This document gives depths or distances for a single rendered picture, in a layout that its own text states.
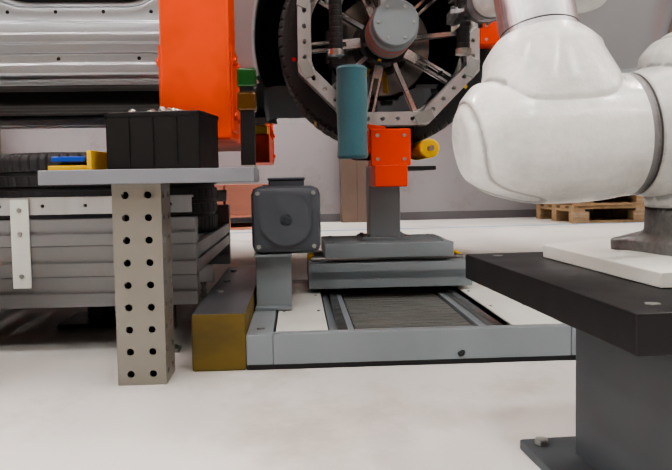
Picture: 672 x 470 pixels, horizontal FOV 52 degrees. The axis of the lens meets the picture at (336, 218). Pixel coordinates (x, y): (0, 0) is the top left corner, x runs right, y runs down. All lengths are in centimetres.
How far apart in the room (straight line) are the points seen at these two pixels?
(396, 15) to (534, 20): 108
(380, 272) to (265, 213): 48
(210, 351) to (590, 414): 85
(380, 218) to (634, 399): 139
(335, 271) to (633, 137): 135
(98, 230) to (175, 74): 43
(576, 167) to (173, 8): 110
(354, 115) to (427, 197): 505
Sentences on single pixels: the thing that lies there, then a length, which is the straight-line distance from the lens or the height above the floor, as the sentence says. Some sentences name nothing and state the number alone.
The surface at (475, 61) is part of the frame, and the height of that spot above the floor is 76.
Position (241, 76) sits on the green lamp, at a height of 64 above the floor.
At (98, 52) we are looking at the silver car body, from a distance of 225.
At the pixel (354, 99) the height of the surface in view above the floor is 64.
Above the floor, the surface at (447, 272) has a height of 13.
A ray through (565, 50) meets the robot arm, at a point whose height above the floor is 57.
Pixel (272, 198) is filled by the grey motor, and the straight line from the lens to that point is 177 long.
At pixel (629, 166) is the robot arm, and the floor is 43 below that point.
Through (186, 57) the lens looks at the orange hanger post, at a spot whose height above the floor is 71.
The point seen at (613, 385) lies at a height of 15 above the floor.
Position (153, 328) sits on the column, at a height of 11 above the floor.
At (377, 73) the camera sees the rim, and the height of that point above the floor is 75.
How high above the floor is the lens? 42
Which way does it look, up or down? 3 degrees down
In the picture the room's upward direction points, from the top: 1 degrees counter-clockwise
